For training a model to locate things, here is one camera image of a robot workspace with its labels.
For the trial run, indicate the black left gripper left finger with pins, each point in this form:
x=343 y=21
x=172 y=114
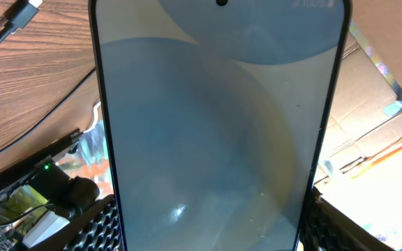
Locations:
x=97 y=229

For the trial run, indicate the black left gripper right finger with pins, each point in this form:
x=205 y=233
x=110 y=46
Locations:
x=324 y=227

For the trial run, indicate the dark blue Samsung smartphone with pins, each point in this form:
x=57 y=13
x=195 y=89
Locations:
x=215 y=113

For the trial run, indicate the brown cardboard backdrop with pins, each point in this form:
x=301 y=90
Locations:
x=366 y=113

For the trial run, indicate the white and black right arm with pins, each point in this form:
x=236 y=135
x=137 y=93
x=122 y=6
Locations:
x=38 y=198

